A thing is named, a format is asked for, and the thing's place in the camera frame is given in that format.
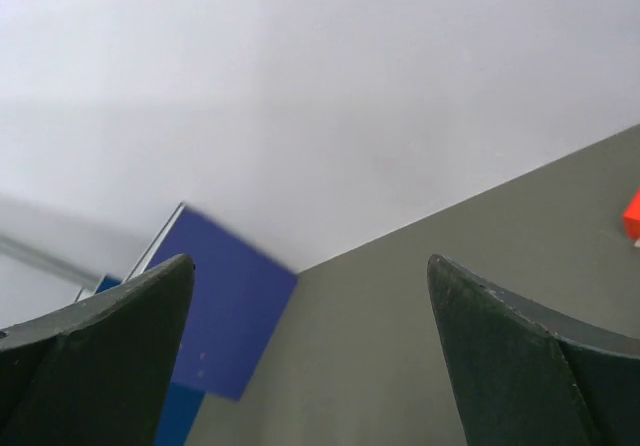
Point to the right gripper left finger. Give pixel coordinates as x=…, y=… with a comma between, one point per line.
x=97, y=372

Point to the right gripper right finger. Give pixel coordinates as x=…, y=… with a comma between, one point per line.
x=525, y=374

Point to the red cube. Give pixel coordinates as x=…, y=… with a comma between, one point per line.
x=631, y=220

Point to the blue ring binder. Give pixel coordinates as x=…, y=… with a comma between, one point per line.
x=181, y=406

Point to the purple ring binder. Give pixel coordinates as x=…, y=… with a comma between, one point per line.
x=239, y=296

